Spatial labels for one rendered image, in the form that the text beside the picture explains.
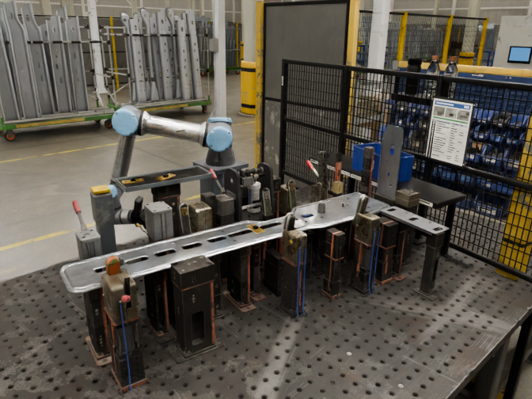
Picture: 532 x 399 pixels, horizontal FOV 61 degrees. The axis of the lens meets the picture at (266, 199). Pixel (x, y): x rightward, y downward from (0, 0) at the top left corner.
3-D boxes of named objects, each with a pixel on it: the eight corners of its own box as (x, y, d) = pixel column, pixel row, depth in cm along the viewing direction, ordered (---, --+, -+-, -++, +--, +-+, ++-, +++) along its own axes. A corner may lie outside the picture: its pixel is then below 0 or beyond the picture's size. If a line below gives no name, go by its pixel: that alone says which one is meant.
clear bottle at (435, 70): (431, 97, 224) (437, 55, 217) (420, 96, 229) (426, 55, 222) (438, 96, 227) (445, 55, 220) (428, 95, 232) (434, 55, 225)
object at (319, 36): (351, 219, 442) (370, -3, 372) (341, 223, 433) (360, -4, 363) (259, 185, 534) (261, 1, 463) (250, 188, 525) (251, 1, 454)
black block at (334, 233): (332, 304, 183) (338, 238, 172) (316, 291, 191) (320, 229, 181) (347, 298, 187) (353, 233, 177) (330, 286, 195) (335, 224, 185)
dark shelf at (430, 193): (435, 210, 199) (436, 203, 198) (308, 161, 269) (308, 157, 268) (465, 200, 211) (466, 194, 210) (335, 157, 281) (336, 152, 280)
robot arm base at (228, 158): (199, 161, 229) (199, 142, 225) (223, 157, 239) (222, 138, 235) (218, 168, 219) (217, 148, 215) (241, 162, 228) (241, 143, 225)
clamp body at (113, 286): (120, 399, 134) (108, 294, 121) (107, 370, 146) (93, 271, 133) (154, 385, 140) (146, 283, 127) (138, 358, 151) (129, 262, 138)
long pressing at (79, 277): (72, 301, 131) (71, 296, 130) (57, 268, 148) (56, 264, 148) (394, 208, 204) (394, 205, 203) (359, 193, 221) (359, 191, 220)
